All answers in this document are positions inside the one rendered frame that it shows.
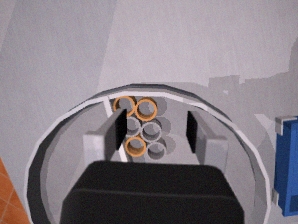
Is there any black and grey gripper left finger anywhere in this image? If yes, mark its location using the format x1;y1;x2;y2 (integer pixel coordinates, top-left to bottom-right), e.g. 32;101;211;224
83;108;127;169

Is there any blue open crate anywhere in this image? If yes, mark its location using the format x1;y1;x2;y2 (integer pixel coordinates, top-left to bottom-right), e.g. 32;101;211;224
271;115;298;217

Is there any grey metal ring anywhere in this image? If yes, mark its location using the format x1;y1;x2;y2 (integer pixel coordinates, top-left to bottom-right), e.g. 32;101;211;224
126;113;142;137
140;118;162;143
145;138;167;162

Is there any grey round turning table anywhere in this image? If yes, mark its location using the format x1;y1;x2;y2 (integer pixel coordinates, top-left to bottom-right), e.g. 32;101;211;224
23;84;271;224

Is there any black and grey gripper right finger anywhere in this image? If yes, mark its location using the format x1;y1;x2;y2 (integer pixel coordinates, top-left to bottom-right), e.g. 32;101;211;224
186;111;229;175

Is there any bronze bushing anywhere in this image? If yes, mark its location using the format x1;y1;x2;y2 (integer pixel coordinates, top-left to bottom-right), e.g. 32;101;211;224
113;96;137;117
125;133;147;157
135;97;157;121

